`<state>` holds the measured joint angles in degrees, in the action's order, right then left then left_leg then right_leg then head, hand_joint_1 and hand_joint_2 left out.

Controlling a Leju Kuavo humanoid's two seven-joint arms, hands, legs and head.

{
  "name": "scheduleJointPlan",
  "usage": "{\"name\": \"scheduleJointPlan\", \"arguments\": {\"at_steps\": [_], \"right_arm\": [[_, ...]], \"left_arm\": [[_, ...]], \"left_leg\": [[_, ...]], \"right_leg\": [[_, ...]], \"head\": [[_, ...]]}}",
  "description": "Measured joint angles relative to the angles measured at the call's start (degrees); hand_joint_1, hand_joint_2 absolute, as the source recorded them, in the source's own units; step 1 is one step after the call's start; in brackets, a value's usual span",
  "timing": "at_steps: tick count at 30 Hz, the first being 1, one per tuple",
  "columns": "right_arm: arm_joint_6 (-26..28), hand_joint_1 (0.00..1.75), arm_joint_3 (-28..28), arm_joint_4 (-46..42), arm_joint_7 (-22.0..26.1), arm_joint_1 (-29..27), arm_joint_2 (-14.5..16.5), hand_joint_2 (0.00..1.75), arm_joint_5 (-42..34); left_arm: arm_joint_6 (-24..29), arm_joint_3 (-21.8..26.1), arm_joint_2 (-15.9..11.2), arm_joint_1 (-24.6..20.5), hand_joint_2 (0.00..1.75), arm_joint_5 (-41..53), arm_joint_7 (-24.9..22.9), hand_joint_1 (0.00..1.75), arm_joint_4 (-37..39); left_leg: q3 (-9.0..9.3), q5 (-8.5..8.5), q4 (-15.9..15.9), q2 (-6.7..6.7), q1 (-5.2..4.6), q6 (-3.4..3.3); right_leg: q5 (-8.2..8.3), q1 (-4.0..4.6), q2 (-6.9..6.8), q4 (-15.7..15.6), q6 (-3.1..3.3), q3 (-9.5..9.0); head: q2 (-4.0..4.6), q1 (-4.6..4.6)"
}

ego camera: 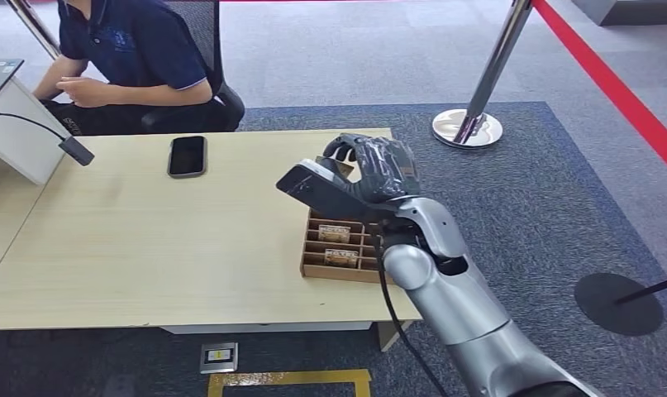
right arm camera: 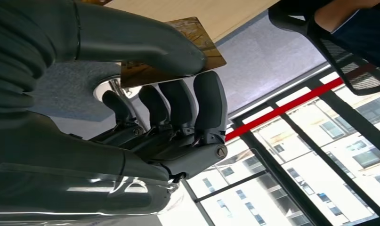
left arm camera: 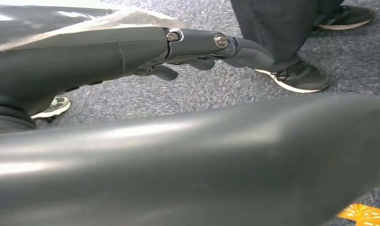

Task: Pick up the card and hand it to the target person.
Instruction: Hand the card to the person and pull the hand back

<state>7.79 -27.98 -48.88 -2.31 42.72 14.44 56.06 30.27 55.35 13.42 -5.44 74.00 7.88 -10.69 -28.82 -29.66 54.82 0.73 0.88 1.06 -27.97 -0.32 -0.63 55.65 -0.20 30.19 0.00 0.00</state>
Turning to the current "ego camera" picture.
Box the yellow floor tape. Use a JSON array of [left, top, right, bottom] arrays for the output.
[[207, 369, 373, 397]]

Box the dark blue carpet mat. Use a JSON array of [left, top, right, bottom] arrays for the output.
[[0, 101, 667, 397]]

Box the black stanchion with round base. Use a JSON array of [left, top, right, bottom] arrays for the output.
[[574, 272, 667, 337]]

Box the gold printed card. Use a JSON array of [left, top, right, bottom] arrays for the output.
[[315, 155, 357, 181], [324, 249, 360, 269], [317, 224, 351, 244]]

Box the black smartphone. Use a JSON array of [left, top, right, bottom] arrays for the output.
[[167, 136, 208, 179]]

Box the steel floor socket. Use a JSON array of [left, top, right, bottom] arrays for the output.
[[199, 342, 240, 375]]

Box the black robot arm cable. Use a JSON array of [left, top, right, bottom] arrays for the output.
[[372, 230, 450, 397]]

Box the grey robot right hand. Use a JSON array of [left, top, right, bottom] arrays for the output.
[[322, 132, 422, 203]]

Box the chrome stanchion post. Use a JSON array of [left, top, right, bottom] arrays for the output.
[[431, 0, 534, 150], [4, 0, 62, 60]]

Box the grey cable adapter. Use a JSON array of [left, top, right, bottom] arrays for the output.
[[58, 136, 97, 168]]

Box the red barrier belt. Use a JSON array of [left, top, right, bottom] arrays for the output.
[[531, 0, 667, 183]]

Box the thin black cable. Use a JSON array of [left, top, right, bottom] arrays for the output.
[[0, 110, 67, 141]]

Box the person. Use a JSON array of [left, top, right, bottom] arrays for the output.
[[31, 0, 246, 137]]

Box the grey platform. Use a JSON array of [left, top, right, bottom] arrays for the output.
[[571, 0, 667, 27]]

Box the wooden card holder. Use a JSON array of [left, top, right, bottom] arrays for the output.
[[300, 208, 395, 285]]

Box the black mesh office chair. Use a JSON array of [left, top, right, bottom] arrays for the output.
[[141, 0, 246, 134]]

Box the person's left hand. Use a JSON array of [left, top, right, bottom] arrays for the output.
[[55, 76, 113, 109]]

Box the light wooden desk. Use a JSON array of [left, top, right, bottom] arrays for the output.
[[0, 128, 422, 352], [0, 146, 56, 291]]

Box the white laptop stand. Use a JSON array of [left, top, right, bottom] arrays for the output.
[[0, 76, 71, 186]]

